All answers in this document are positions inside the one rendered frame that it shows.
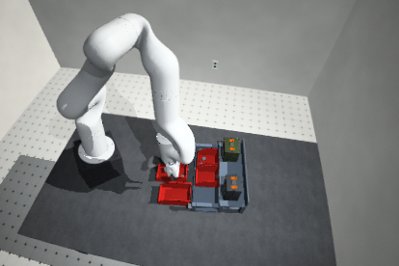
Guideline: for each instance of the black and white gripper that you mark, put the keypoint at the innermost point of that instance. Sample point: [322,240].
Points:
[174,169]

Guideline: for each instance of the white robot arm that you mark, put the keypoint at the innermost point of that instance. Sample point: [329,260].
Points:
[104,47]

